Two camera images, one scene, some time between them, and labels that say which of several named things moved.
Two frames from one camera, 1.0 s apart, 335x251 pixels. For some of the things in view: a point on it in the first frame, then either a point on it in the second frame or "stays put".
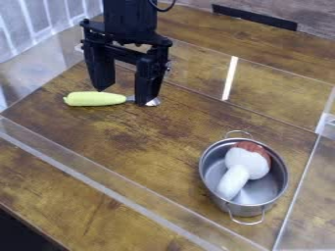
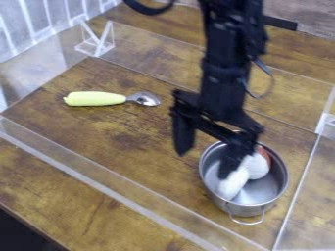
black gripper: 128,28 to 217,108
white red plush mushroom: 247,160 stays put
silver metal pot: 257,192 stays put
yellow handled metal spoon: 101,99 stays put
